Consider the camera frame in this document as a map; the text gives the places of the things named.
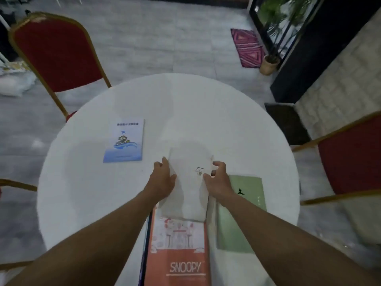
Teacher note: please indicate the person's left hand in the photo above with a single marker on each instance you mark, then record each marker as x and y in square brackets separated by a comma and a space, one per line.
[160, 184]

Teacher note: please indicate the person's right hand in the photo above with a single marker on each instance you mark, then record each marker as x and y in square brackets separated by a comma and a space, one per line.
[218, 186]

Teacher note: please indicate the person's left thumb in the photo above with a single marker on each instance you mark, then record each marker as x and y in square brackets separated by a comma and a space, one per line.
[173, 178]

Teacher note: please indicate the person's right thumb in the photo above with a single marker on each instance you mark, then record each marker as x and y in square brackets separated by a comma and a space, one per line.
[207, 180]

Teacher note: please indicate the white book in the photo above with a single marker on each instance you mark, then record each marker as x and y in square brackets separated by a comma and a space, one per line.
[190, 196]

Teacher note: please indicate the person's right forearm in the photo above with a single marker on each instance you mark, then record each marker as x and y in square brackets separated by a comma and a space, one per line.
[285, 244]

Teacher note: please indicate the person's left forearm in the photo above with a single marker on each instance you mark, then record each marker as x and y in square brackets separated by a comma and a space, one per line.
[89, 244]

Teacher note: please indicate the green booklet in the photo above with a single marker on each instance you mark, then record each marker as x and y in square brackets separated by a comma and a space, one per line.
[235, 232]

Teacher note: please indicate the blue and white booklet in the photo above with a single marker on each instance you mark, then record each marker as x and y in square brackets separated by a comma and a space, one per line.
[124, 141]

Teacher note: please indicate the dark blue book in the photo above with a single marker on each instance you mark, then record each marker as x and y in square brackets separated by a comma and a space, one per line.
[145, 253]

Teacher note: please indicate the orange cartoon print book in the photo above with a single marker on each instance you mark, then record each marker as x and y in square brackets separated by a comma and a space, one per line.
[178, 259]

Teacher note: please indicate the dark doormat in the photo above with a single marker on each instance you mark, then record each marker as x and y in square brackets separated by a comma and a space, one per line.
[287, 123]

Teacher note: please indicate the potted plant in woven pot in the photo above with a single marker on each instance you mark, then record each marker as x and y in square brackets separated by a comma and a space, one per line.
[270, 64]

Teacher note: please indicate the pink patterned rug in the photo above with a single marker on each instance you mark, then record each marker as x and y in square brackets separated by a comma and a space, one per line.
[248, 47]

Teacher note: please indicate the black framed glass door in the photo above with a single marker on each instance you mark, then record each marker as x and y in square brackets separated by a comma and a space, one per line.
[257, 17]

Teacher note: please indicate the white plastic bags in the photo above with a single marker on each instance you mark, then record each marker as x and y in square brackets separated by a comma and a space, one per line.
[15, 83]

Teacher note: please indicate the red chair with gold frame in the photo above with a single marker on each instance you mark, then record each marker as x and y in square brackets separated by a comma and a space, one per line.
[351, 157]
[59, 53]

